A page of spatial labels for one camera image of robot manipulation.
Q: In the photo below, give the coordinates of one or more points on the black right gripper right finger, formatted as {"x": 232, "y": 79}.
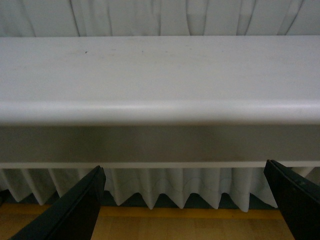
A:
{"x": 297, "y": 198}

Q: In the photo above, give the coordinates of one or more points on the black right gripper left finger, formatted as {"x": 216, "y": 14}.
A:
{"x": 73, "y": 216}

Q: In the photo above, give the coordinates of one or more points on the white pleated curtain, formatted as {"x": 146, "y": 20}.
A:
{"x": 242, "y": 188}

